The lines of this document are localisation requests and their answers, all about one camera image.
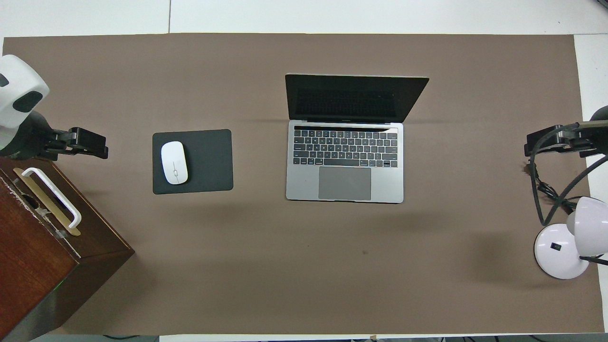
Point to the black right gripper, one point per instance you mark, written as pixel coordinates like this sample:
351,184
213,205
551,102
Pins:
546,141

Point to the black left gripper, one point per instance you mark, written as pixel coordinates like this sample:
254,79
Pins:
85,140

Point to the silver grey laptop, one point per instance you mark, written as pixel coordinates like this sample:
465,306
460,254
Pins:
344,161

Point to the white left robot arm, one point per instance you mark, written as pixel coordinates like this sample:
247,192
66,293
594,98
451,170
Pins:
19,80

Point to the white computer mouse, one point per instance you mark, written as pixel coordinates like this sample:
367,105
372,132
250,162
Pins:
174,162

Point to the black mouse pad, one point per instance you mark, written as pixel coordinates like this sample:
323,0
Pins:
209,161

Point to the white desk lamp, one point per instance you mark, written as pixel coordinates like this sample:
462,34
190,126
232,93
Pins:
560,251

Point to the dark brown wooden box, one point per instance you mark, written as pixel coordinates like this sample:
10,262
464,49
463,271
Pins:
33,266

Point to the brown table mat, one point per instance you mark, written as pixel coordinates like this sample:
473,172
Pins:
304,275

